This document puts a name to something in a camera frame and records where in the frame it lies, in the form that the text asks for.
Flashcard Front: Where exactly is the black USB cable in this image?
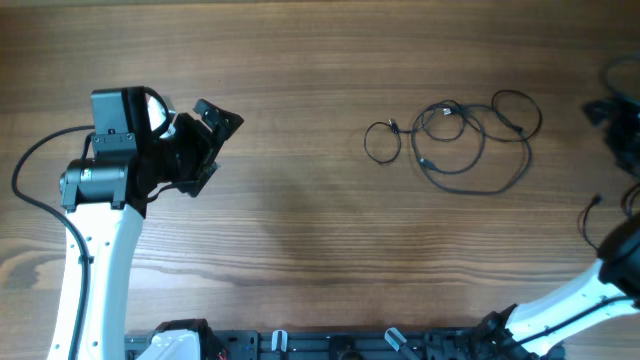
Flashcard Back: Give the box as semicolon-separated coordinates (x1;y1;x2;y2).
410;89;543;196

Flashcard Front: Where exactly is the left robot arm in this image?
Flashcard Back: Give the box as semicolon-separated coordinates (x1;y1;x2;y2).
48;86;244;359

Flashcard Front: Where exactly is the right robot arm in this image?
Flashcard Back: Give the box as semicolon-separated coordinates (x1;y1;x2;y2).
469;185;639;359

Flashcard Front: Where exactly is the left camera black cable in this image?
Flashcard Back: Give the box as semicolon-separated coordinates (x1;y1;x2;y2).
10;124;96;360

